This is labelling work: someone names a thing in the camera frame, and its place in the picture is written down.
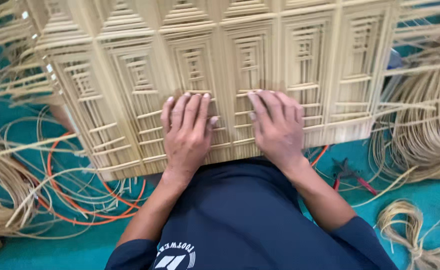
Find person's left hand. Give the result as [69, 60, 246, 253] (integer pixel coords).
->
[160, 92, 220, 177]

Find heap of loose rattan strips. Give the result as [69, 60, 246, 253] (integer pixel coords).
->
[0, 0, 145, 265]

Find person's dark blue shirt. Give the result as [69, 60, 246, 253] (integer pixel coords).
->
[105, 157, 399, 270]

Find large bundle of rattan strips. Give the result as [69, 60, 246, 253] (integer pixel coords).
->
[370, 22, 440, 184]

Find person's right hand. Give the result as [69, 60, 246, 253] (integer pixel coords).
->
[247, 89, 306, 174]

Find small looped rattan bundle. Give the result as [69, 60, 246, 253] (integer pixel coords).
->
[377, 199, 440, 270]

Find red-handled pliers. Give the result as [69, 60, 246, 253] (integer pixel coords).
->
[331, 157, 378, 196]

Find orange cable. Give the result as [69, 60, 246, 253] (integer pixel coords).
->
[36, 131, 330, 226]

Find woven rattan panel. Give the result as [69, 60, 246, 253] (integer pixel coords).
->
[19, 0, 440, 182]

